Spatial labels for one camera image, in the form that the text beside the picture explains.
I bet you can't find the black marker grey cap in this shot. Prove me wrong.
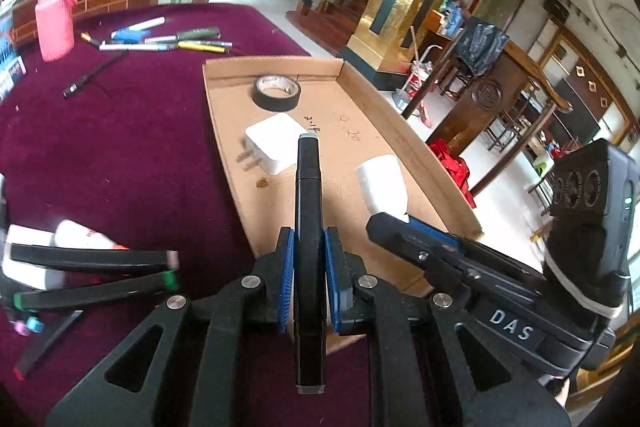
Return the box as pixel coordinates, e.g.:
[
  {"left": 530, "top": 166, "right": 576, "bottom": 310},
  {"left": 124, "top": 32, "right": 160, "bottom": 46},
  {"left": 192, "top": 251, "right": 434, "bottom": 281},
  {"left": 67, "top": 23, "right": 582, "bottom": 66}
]
[{"left": 294, "top": 133, "right": 326, "bottom": 395}]

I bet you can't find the white tube in tray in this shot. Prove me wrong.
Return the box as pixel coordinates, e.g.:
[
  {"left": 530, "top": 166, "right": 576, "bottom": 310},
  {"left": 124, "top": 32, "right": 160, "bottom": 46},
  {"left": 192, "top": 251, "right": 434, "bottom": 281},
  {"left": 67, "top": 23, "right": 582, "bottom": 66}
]
[{"left": 357, "top": 155, "right": 409, "bottom": 223}]

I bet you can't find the black marker green cap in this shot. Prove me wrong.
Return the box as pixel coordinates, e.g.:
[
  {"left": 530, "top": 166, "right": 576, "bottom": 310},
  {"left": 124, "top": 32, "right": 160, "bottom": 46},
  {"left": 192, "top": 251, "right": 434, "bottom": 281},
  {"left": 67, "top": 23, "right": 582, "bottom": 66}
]
[{"left": 13, "top": 271, "right": 179, "bottom": 311}]

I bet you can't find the black marker pink-grey cap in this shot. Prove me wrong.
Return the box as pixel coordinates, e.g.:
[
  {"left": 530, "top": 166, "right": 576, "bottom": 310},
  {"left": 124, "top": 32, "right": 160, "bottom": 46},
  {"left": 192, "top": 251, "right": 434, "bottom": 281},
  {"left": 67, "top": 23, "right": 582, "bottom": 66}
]
[{"left": 37, "top": 246, "right": 179, "bottom": 273}]

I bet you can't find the black marker red cap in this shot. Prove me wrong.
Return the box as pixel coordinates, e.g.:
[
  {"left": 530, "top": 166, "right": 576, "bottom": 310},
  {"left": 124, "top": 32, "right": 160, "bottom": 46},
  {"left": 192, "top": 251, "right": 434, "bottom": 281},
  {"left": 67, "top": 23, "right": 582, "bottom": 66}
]
[{"left": 13, "top": 310, "right": 84, "bottom": 381}]

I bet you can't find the wooden chair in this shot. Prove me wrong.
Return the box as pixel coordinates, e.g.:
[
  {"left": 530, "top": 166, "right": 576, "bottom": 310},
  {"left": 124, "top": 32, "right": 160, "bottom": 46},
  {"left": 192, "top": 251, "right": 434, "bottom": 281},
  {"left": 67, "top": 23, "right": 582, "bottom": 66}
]
[{"left": 427, "top": 41, "right": 573, "bottom": 196}]

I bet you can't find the white charger on table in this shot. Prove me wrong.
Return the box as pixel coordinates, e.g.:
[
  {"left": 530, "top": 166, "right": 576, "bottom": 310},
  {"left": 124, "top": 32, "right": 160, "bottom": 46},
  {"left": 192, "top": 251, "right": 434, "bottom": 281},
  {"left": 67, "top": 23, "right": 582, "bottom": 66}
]
[{"left": 1, "top": 225, "right": 65, "bottom": 291}]

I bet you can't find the white glue bottle orange cap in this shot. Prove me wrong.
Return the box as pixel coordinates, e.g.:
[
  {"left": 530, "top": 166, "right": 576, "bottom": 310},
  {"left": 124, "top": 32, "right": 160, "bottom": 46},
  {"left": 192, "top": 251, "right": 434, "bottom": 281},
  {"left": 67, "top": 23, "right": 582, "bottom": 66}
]
[{"left": 53, "top": 219, "right": 127, "bottom": 251}]

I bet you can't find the white charger in tray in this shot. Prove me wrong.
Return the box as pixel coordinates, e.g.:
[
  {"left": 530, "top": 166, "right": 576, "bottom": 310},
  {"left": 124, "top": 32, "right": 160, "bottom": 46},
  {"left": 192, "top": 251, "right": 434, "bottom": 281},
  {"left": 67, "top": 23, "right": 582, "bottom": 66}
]
[{"left": 236, "top": 114, "right": 317, "bottom": 176}]

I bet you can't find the black tape roll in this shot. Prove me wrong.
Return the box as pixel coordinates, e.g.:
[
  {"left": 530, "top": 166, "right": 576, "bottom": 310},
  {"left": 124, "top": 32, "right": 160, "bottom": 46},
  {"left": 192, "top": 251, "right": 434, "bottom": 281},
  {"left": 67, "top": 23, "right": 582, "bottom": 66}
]
[{"left": 252, "top": 75, "right": 302, "bottom": 113}]

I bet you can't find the cardboard tray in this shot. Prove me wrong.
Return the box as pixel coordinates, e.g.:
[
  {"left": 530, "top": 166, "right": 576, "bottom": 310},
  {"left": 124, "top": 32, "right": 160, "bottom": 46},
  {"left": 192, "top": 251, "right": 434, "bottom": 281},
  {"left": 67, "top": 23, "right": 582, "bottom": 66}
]
[{"left": 203, "top": 56, "right": 483, "bottom": 296}]

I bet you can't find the black pen on table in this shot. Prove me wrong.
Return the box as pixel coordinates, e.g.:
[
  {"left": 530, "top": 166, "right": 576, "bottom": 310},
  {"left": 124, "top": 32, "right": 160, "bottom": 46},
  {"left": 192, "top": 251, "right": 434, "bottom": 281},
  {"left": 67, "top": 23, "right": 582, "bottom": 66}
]
[{"left": 62, "top": 51, "right": 128, "bottom": 100}]

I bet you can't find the yellow pen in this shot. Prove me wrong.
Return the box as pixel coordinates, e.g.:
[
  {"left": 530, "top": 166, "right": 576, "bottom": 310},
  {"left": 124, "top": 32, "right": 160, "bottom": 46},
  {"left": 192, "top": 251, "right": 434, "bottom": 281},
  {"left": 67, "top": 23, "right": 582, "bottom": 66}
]
[{"left": 177, "top": 41, "right": 227, "bottom": 54}]

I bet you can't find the blue white marker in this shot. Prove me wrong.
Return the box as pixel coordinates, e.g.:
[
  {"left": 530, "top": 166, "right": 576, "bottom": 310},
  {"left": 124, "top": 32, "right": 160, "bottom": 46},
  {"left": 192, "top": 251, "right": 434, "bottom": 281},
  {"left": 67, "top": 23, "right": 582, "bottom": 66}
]
[{"left": 111, "top": 16, "right": 165, "bottom": 43}]

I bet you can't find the pink knitted jar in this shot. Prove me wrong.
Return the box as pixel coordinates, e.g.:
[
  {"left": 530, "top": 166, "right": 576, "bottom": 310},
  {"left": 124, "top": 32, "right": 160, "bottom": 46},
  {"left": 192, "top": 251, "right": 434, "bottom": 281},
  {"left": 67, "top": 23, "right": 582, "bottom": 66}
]
[{"left": 35, "top": 0, "right": 77, "bottom": 62}]

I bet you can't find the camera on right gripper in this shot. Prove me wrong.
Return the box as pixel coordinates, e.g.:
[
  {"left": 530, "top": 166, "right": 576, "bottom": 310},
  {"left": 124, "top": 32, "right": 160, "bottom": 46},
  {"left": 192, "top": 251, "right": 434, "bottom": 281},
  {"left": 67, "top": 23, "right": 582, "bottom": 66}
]
[{"left": 544, "top": 139, "right": 639, "bottom": 320}]

